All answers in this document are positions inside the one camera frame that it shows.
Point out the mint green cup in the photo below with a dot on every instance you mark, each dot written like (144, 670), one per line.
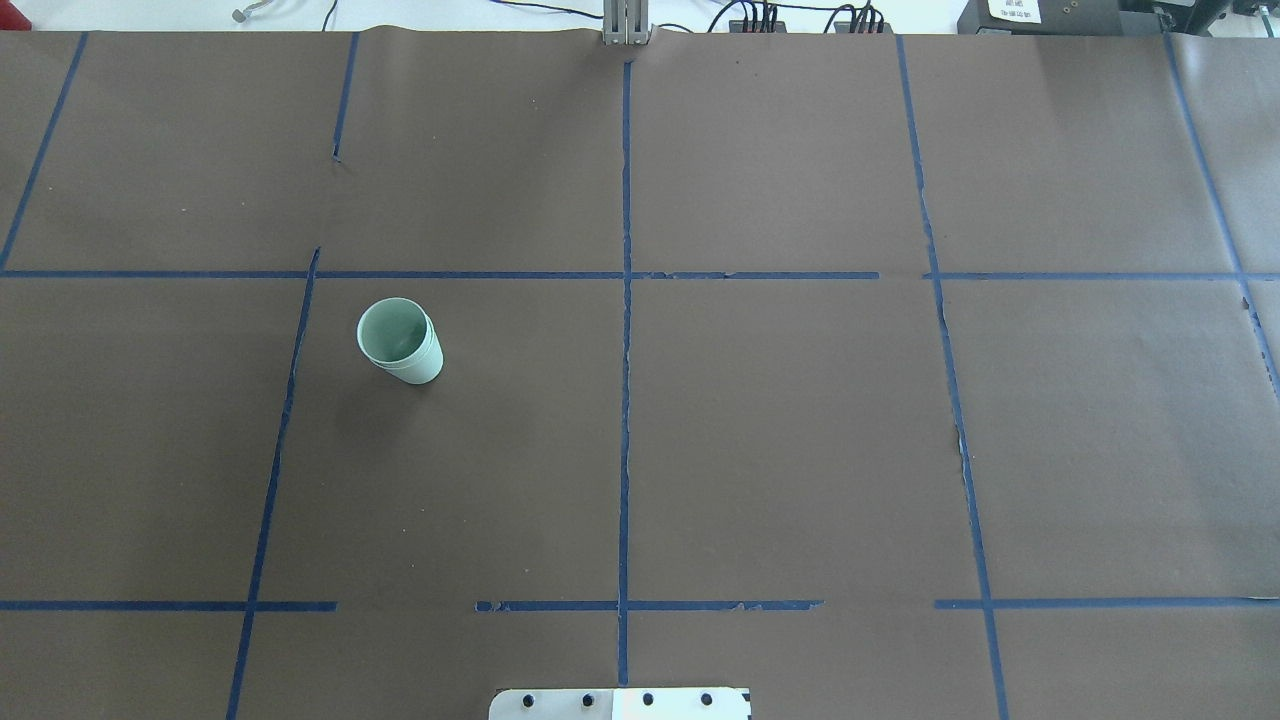
(415, 368)
(395, 333)

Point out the black power strip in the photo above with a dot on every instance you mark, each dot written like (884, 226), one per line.
(767, 18)

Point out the grey device box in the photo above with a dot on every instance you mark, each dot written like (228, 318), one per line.
(1060, 18)

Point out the reacher grabber tool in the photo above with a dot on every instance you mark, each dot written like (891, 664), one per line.
(241, 15)

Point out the aluminium frame post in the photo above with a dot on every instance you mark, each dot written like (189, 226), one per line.
(626, 22)

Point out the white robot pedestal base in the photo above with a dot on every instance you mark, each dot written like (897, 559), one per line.
(623, 703)

